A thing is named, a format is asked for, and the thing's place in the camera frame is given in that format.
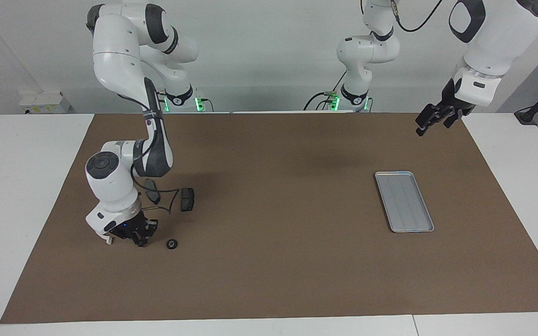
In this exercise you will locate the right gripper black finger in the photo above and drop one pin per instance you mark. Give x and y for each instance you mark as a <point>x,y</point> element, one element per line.
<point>138,239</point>
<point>154,225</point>

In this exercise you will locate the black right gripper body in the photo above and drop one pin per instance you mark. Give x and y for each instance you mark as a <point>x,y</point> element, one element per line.
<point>133,226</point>

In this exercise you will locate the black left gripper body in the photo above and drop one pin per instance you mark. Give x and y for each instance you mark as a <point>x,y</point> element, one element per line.
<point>446,109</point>

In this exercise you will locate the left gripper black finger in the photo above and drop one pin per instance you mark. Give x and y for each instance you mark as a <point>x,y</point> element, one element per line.
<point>451,122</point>
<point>423,129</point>

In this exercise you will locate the small black round part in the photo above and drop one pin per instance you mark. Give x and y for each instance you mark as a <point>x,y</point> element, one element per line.
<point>172,243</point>

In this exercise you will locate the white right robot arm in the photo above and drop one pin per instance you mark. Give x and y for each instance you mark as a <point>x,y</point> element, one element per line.
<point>115,56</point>

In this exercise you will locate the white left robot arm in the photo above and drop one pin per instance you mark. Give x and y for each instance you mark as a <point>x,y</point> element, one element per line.
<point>498,32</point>

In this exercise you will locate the silver metal tray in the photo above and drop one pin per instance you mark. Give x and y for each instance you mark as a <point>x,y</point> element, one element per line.
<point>404,203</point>

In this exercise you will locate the curved dark brake pad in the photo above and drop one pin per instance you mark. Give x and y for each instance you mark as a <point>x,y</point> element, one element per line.
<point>153,193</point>

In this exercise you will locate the rectangular dark brake pad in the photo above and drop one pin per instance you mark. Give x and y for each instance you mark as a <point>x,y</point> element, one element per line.
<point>187,199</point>

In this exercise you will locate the brown table mat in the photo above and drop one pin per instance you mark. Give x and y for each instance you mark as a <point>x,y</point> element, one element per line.
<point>269,270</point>

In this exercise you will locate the white wall power box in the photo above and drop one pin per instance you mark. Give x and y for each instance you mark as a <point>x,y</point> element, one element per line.
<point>45,100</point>

